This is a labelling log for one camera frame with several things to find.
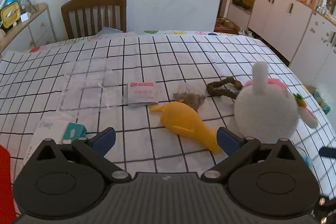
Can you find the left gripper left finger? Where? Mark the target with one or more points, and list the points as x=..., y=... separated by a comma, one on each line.
x=91, y=152

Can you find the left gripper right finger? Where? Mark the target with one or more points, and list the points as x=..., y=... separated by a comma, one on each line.
x=239, y=151

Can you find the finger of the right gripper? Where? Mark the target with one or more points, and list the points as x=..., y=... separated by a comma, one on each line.
x=327, y=152

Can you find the clear plastic bag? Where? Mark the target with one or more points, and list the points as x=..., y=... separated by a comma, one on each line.
x=91, y=84

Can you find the white tissue pack teal print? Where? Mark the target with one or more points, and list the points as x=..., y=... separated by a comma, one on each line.
x=62, y=132

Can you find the white plush bunny toy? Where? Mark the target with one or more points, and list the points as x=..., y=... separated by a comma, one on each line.
x=267, y=110

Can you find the brown hair scrunchie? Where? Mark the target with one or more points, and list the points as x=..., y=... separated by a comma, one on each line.
x=218, y=88

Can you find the dried herb sachet bag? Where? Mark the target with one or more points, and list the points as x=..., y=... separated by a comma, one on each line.
x=189, y=95

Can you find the pink label white sachet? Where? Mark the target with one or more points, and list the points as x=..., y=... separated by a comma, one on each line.
x=142, y=93

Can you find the blue cushion on chair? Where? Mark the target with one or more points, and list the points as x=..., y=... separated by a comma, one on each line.
x=108, y=30

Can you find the wooden white side cabinet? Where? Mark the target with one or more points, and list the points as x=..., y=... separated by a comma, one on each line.
x=35, y=32

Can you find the brown wooden chair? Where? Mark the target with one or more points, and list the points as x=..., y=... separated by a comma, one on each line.
x=88, y=17

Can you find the yellow alarm clock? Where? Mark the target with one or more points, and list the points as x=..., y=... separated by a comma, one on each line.
x=10, y=14

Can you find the white wall cupboard unit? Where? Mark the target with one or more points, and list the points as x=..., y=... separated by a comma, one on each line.
x=300, y=31

